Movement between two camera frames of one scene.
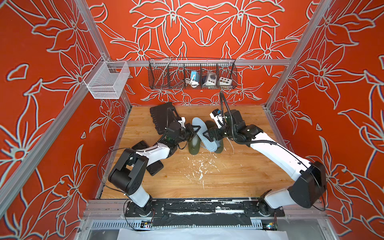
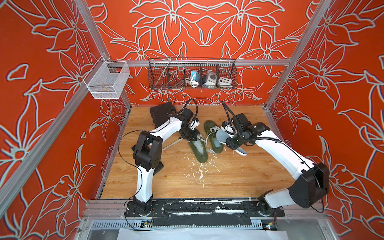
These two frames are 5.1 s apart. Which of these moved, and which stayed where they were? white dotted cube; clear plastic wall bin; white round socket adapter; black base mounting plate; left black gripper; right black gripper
Moved: right black gripper
Stayed: left black gripper; clear plastic wall bin; white round socket adapter; black base mounting plate; white dotted cube
